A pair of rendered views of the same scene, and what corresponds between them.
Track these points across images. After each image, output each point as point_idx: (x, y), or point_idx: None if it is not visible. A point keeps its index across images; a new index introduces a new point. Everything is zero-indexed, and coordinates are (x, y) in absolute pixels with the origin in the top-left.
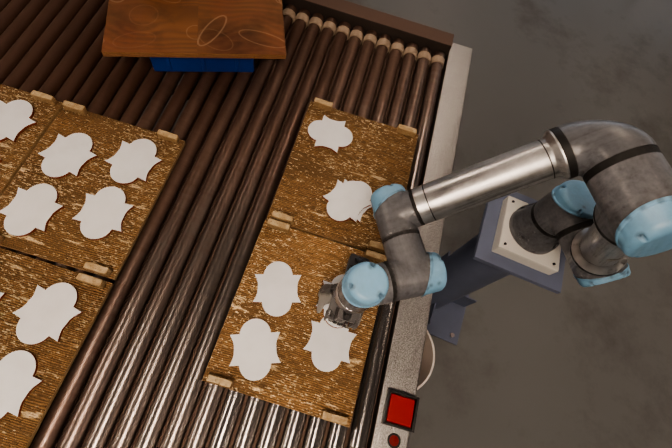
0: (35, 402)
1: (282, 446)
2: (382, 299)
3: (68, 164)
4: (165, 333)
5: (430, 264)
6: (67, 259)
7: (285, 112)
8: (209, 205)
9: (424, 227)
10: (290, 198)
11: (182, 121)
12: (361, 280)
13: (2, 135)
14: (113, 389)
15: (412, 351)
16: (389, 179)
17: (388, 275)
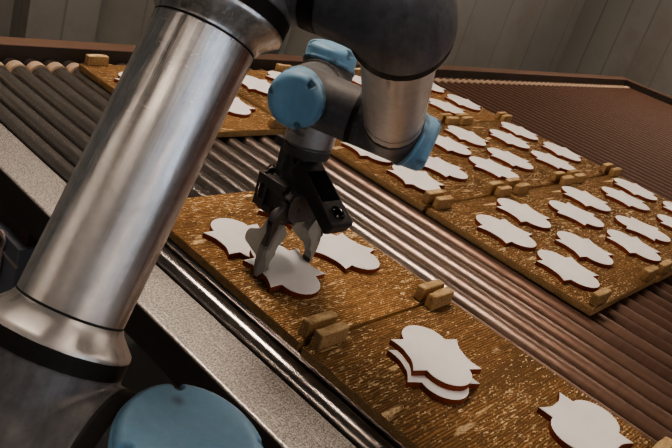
0: (345, 151)
1: None
2: (305, 53)
3: (571, 242)
4: (351, 204)
5: (313, 71)
6: (461, 204)
7: (646, 430)
8: (486, 291)
9: (319, 434)
10: (467, 327)
11: (628, 331)
12: (339, 44)
13: (613, 236)
14: None
15: (144, 289)
16: (454, 439)
17: (327, 62)
